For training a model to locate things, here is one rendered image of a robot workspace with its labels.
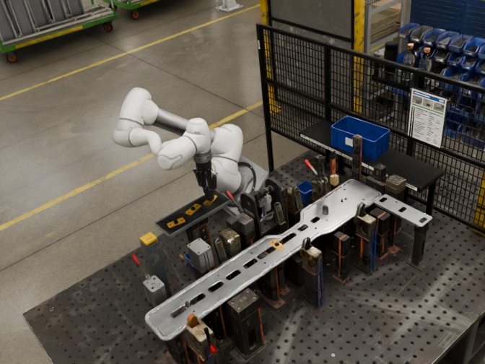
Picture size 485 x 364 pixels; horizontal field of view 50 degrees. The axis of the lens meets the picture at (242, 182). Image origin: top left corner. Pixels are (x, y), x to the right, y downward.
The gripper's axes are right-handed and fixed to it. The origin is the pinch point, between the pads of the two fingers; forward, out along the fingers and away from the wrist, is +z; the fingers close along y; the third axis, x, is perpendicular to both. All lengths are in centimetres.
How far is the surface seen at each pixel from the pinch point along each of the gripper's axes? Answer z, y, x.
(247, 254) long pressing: 20.1, 26.9, -12.3
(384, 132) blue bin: 7, 58, 96
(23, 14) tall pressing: 60, -568, 341
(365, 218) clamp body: 16, 70, 29
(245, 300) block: 17, 42, -40
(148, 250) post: 8.1, -9.6, -39.3
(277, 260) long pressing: 20.1, 41.6, -10.1
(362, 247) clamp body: 34, 70, 28
